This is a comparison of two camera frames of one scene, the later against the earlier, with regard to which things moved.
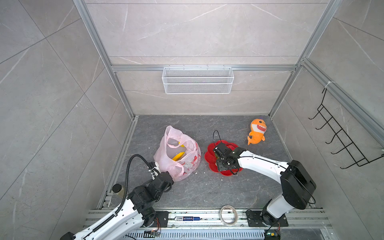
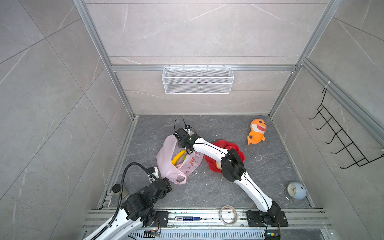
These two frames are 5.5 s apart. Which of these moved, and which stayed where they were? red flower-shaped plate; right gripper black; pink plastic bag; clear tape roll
Moved: right gripper black
Stayed: clear tape roll; red flower-shaped plate; pink plastic bag
